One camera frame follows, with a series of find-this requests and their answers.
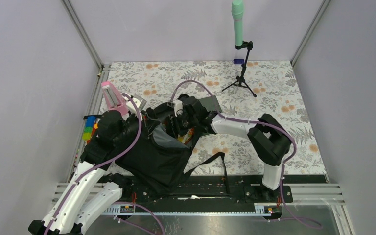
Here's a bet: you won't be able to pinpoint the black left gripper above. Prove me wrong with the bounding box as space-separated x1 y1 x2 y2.
114 109 161 146

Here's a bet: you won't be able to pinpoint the dark green hardcover book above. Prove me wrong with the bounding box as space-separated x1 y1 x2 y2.
199 95 222 113

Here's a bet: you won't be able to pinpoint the yellow illustrated paperback book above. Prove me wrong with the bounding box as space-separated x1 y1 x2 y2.
177 128 194 145

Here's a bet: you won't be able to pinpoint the black student backpack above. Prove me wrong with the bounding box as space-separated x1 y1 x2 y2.
83 103 232 197

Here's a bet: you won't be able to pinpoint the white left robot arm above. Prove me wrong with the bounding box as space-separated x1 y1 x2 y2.
28 109 143 235

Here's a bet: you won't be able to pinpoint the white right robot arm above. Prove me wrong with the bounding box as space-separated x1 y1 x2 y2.
170 95 294 202

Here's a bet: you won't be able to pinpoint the colourful toy blocks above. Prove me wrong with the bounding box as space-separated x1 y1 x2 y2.
82 115 97 142

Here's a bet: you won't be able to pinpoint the floral tablecloth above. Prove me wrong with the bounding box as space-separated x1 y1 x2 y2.
102 61 326 175

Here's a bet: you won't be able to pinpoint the black tripod stand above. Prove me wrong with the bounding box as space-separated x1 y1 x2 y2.
221 40 258 98

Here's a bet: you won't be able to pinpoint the green microphone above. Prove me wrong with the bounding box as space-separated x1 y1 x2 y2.
231 0 244 49

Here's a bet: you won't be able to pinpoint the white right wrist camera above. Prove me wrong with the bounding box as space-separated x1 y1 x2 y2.
168 99 183 117

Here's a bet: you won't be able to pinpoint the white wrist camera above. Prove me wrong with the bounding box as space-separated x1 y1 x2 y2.
168 99 183 117
122 93 147 114

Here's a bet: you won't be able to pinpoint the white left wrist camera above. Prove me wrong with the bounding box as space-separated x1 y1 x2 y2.
122 93 147 114

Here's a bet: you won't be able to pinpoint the blue block at wall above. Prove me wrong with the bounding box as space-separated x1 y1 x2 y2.
233 59 244 64

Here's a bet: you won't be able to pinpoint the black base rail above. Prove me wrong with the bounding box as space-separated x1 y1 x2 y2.
121 175 293 214

